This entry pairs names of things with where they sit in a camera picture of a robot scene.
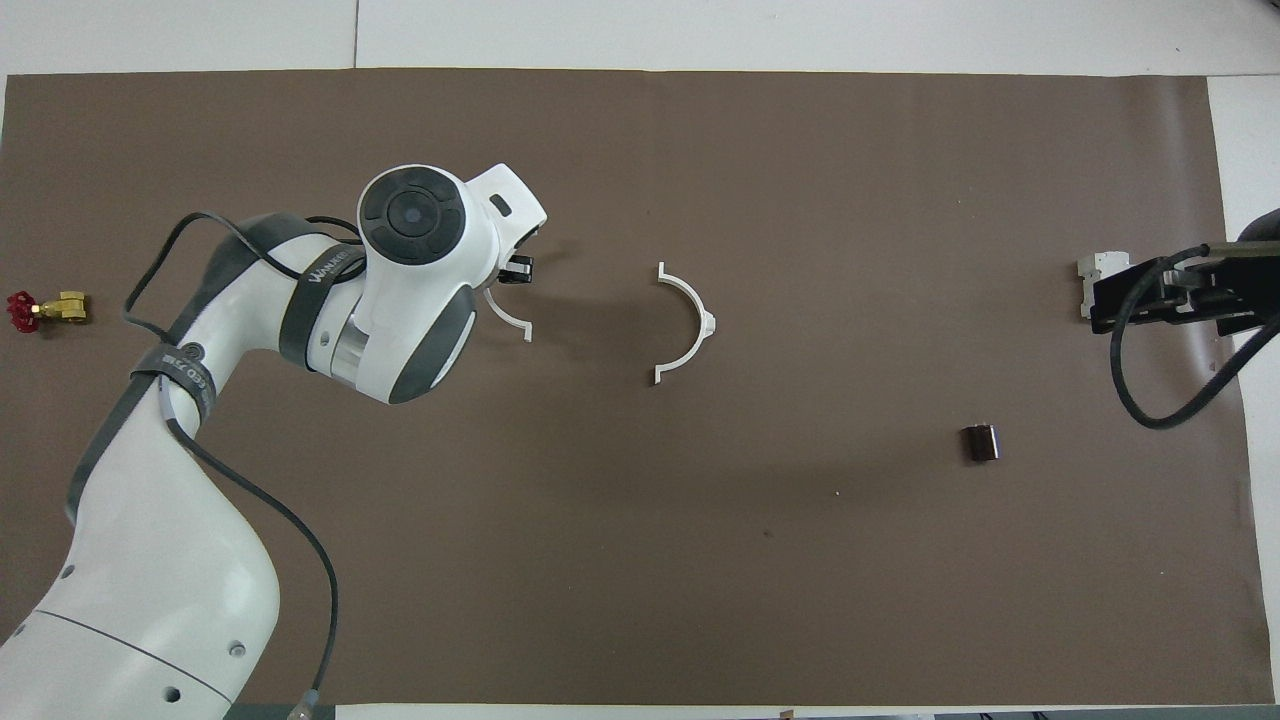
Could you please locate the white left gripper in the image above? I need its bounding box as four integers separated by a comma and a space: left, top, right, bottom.
468, 163, 550, 286

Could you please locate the white half pipe clamp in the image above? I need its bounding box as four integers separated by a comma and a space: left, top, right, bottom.
485, 287, 536, 343
654, 262, 718, 386

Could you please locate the white circuit breaker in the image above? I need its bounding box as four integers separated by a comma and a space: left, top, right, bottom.
1077, 252, 1132, 320

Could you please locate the brown table mat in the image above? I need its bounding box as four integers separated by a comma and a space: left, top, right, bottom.
0, 68, 1273, 706

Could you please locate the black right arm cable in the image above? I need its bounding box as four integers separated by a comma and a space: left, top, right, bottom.
1110, 244, 1280, 432

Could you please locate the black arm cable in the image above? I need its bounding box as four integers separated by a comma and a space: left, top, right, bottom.
123, 211, 363, 720
1110, 244, 1280, 432

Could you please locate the grey printed velcro strap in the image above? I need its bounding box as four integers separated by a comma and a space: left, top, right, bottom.
278, 244, 367, 367

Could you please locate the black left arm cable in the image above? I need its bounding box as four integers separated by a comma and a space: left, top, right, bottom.
123, 211, 363, 720

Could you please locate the brass valve red handle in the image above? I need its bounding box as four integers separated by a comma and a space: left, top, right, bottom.
6, 290, 92, 335

